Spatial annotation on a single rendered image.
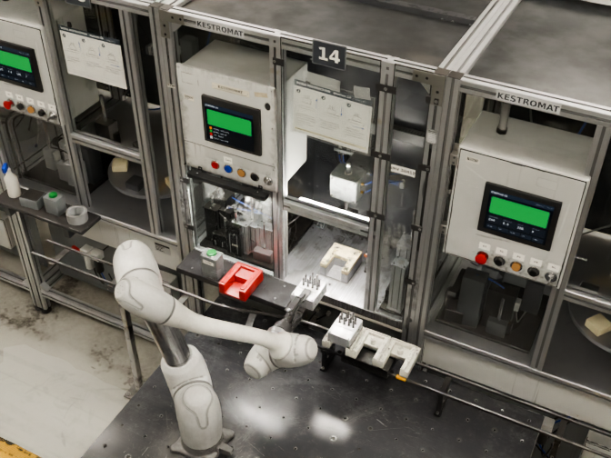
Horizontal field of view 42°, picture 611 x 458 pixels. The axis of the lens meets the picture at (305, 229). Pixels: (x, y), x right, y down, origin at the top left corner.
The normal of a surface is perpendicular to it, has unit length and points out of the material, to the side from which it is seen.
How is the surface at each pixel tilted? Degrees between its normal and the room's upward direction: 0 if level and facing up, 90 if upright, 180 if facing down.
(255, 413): 0
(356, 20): 0
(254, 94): 90
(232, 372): 0
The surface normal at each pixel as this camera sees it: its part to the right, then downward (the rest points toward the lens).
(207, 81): -0.45, 0.56
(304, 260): 0.00, -0.77
